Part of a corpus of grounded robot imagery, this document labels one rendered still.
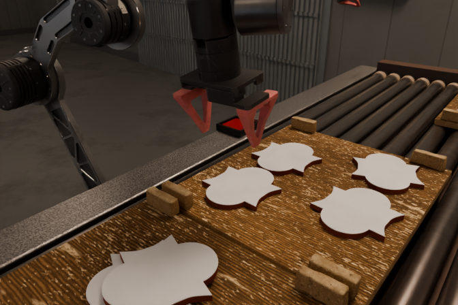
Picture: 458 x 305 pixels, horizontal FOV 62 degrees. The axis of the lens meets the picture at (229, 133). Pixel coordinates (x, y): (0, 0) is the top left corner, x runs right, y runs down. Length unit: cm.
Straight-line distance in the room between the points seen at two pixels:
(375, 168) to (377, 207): 13
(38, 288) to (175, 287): 16
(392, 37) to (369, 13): 26
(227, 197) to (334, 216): 16
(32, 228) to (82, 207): 8
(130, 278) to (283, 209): 25
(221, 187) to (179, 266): 20
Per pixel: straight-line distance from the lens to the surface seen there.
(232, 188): 63
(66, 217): 67
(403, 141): 95
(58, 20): 149
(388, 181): 70
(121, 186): 72
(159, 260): 49
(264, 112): 52
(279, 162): 72
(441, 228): 67
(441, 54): 315
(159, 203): 59
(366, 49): 336
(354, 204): 62
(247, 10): 45
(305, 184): 67
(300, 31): 362
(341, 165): 75
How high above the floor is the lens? 128
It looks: 23 degrees down
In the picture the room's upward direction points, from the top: straight up
